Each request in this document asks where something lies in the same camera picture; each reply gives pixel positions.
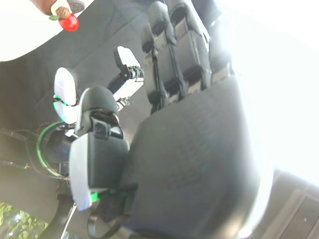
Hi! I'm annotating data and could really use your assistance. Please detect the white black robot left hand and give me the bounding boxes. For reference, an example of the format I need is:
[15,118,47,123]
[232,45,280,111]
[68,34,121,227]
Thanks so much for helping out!
[68,0,275,239]

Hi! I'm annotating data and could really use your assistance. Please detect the chocolate cake with red cherry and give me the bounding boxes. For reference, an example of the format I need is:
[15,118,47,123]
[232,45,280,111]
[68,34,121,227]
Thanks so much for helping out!
[40,0,87,33]

